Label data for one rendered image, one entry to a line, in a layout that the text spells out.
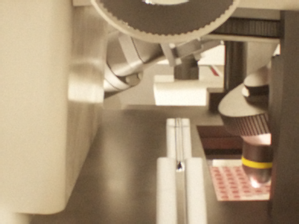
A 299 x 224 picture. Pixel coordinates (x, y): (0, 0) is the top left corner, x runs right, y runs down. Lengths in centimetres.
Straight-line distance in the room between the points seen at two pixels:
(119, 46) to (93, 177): 23
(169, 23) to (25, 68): 7
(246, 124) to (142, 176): 7
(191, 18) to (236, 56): 28
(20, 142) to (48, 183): 2
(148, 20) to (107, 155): 16
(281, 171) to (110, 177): 11
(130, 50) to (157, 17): 30
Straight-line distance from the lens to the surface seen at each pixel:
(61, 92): 23
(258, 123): 29
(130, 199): 26
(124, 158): 32
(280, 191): 24
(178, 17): 19
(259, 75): 33
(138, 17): 19
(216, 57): 263
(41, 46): 22
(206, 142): 41
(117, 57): 50
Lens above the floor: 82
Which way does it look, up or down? 13 degrees up
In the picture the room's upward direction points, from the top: 180 degrees counter-clockwise
